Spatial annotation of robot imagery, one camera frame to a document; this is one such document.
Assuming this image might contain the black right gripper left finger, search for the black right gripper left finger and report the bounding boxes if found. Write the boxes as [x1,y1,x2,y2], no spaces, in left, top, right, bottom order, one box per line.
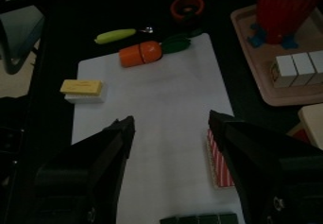
[23,115,136,224]

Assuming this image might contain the white segmented block bar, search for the white segmented block bar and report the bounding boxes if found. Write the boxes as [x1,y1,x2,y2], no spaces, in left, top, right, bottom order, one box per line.
[269,49,323,89]

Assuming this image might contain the orange toy carrot green leaves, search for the orange toy carrot green leaves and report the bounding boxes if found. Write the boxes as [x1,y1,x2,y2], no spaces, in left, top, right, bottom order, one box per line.
[117,32,202,69]

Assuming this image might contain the dark green segmented block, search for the dark green segmented block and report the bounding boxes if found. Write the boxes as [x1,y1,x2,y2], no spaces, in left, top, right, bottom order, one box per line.
[158,213,240,224]

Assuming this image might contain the wooden box with red base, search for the wooden box with red base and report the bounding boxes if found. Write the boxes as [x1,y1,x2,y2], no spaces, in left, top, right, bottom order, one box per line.
[286,103,323,150]

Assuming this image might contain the blue plastic piece under cup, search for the blue plastic piece under cup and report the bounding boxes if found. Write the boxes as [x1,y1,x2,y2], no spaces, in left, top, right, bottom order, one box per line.
[245,23,300,50]

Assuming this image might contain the teal chair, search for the teal chair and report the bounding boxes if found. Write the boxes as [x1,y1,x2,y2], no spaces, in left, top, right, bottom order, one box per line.
[0,0,46,76]

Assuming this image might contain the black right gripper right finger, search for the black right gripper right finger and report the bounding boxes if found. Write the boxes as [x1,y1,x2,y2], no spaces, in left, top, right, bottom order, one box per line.
[208,109,323,224]

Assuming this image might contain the red ribbed plastic cup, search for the red ribbed plastic cup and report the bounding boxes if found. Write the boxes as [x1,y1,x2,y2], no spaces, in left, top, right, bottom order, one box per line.
[256,0,323,44]

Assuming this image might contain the white cutting board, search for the white cutting board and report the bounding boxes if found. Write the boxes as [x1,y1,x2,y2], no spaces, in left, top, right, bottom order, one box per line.
[69,32,246,224]

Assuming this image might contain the yellow egg sushi toy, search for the yellow egg sushi toy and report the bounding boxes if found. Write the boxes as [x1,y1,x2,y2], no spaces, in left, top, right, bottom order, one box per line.
[58,78,106,105]

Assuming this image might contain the red white striped sushi toy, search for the red white striped sushi toy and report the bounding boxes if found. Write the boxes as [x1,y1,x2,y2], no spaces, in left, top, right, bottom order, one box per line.
[204,128,236,188]

